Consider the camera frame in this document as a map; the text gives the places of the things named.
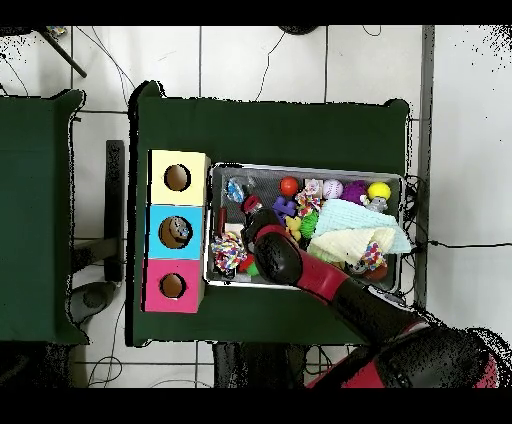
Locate purple plastic building block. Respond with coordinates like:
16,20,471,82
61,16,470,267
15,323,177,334
273,196,297,222

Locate dark green side cloth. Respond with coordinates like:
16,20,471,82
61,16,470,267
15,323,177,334
0,87,88,347

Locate red maraca rattle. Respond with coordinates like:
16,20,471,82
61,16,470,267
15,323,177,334
278,175,301,198

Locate black rod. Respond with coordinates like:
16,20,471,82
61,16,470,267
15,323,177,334
35,27,89,80

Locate clear shallow mesh bin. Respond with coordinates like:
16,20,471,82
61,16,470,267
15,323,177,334
203,163,406,297

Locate floral patterned fabric knot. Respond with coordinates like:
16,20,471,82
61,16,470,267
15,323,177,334
300,179,325,201

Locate dark green tablecloth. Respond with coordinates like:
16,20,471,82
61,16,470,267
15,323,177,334
127,79,411,357

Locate wooden box with three holes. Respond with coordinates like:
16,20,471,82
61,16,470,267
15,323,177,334
143,149,212,314

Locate mint knitted cloth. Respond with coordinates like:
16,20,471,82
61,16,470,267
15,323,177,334
314,199,401,240

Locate multicoloured rope toy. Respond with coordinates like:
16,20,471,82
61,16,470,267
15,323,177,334
211,233,248,275

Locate white baseball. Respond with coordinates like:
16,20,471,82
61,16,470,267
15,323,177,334
322,179,345,201

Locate multicoloured patterned cloth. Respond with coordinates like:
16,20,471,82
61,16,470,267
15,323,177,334
361,242,389,273

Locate black panel stand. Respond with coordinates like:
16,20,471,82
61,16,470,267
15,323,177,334
103,139,128,283

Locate grey round stand base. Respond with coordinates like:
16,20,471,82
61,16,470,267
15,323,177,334
70,279,118,323

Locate dark red sausage toy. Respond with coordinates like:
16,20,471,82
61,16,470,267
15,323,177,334
215,207,230,238

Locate cream knitted cloth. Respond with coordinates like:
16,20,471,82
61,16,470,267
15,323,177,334
307,227,414,267

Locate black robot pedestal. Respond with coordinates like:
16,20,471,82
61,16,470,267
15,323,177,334
212,343,321,389

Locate yellow ball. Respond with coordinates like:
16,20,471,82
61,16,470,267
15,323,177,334
367,182,393,203

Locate purple monster toy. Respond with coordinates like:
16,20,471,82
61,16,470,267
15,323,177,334
341,180,369,206

